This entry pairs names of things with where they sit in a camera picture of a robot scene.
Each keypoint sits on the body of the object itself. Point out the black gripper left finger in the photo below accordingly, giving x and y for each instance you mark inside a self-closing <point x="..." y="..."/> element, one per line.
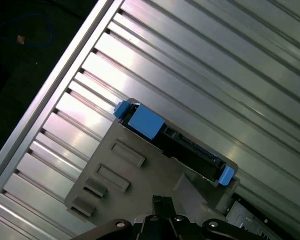
<point x="110" y="230"/>

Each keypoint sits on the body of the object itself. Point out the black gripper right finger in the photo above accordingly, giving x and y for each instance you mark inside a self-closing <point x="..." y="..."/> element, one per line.
<point x="227" y="231"/>

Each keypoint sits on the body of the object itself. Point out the hard disk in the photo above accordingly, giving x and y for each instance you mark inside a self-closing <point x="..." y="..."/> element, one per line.
<point x="146" y="122"/>

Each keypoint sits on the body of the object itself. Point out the grey parts rack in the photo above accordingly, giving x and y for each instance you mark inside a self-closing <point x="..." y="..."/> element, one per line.
<point x="152" y="170"/>

